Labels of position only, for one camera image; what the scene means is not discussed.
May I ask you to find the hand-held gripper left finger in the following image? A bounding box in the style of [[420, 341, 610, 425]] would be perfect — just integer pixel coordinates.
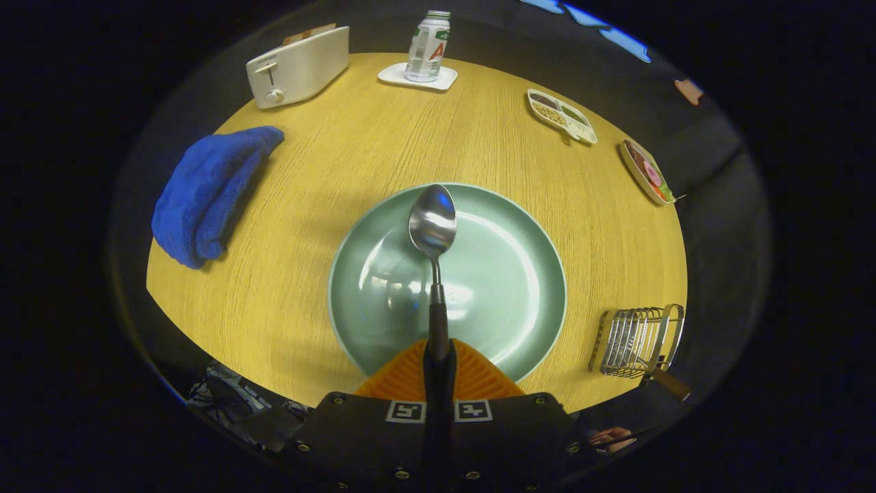
[[291, 339, 439, 491]]

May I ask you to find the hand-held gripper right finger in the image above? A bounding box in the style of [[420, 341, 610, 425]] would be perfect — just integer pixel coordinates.
[[446, 339, 604, 491]]

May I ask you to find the fork with brown handle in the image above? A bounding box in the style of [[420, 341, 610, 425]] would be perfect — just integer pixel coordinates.
[[640, 366, 692, 402]]

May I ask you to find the spoon with brown handle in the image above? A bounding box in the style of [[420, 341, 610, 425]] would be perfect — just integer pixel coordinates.
[[408, 184, 458, 364]]

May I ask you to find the pale green plate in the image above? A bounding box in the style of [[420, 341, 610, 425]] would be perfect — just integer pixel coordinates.
[[328, 182, 568, 384]]

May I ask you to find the blue towel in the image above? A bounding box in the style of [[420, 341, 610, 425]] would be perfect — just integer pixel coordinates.
[[151, 125, 285, 269]]

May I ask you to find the plate with meat and vegetables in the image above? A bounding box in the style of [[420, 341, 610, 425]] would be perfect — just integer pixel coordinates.
[[619, 138, 678, 206]]

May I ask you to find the divided dish with grains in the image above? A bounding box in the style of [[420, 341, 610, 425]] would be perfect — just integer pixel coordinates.
[[526, 88, 598, 145]]

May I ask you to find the white square coaster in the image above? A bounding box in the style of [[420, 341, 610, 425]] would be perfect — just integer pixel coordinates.
[[378, 62, 459, 92]]

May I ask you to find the white toaster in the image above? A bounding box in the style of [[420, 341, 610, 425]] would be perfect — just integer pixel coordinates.
[[246, 26, 350, 110]]

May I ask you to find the white drink bottle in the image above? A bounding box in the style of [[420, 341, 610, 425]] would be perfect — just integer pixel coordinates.
[[404, 10, 452, 84]]

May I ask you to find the toasted bread slice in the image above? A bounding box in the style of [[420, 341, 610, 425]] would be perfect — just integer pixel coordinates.
[[283, 23, 337, 46]]

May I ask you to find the bundle of black cables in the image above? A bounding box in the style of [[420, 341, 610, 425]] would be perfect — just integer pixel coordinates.
[[186, 363, 309, 453]]

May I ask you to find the metal wire basket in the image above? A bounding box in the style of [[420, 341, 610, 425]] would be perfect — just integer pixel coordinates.
[[589, 303, 686, 379]]

